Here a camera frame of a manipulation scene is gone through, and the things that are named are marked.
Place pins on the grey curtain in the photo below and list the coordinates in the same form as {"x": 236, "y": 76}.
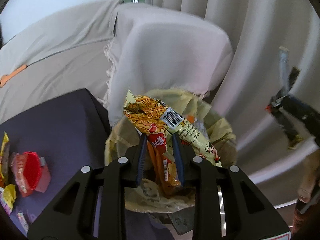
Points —
{"x": 257, "y": 29}

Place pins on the yellow red snack wrapper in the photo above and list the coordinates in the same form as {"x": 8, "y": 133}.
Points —
{"x": 4, "y": 159}

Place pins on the pink red plastic bowl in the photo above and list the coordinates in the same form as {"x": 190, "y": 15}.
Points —
{"x": 36, "y": 173}

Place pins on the pink cartoon candy wrapper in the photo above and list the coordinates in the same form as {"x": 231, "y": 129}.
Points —
{"x": 23, "y": 221}

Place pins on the red gold snack bag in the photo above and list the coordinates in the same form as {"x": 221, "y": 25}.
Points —
{"x": 165, "y": 168}

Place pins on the orange cloth on sofa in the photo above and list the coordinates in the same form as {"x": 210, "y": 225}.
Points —
{"x": 6, "y": 78}

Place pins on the purple table mat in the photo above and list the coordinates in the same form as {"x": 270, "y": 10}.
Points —
{"x": 69, "y": 132}

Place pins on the green tissue box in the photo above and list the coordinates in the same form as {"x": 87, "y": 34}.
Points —
{"x": 133, "y": 1}

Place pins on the grey covered sofa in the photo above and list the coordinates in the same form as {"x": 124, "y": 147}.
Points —
{"x": 109, "y": 47}

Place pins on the cream red noodle packet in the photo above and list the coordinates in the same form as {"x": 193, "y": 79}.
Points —
{"x": 153, "y": 116}

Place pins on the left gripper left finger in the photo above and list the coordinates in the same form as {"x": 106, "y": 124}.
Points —
{"x": 71, "y": 213}

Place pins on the red quail egg pouch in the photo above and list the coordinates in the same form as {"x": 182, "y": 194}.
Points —
{"x": 17, "y": 167}

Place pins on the yellow pink snack packet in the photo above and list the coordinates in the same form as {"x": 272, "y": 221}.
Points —
{"x": 8, "y": 196}

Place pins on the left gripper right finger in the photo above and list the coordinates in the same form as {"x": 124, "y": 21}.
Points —
{"x": 228, "y": 205}

